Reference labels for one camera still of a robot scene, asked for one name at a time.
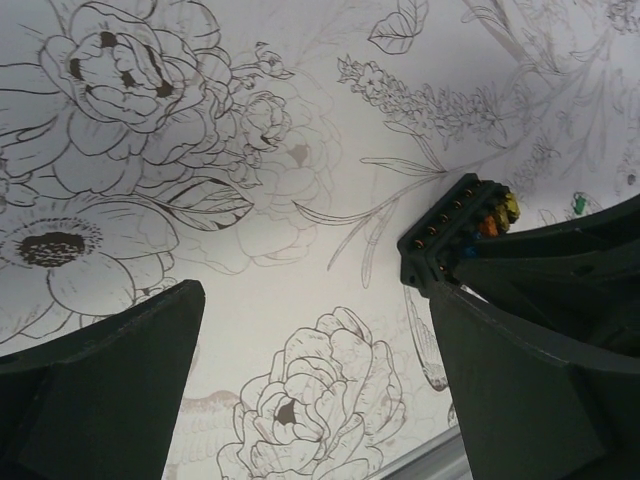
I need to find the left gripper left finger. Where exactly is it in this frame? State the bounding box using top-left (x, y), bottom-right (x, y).
top-left (1, 280), bottom-right (205, 479)

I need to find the black fuse box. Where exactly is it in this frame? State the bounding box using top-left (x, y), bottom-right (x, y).
top-left (397, 173), bottom-right (520, 298)

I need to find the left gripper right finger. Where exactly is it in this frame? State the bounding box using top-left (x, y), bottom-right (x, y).
top-left (430, 283), bottom-right (639, 479)

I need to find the floral printed table mat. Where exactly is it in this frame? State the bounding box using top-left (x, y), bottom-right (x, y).
top-left (1, 1), bottom-right (639, 479)

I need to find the aluminium rail frame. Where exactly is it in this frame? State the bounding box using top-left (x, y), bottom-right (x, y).
top-left (368, 426), bottom-right (473, 480)

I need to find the green blade fuse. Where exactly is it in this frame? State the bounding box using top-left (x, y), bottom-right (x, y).
top-left (572, 192), bottom-right (587, 216)

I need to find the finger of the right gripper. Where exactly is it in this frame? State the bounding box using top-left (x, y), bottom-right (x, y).
top-left (475, 195), bottom-right (639, 258)
top-left (455, 244), bottom-right (639, 358)

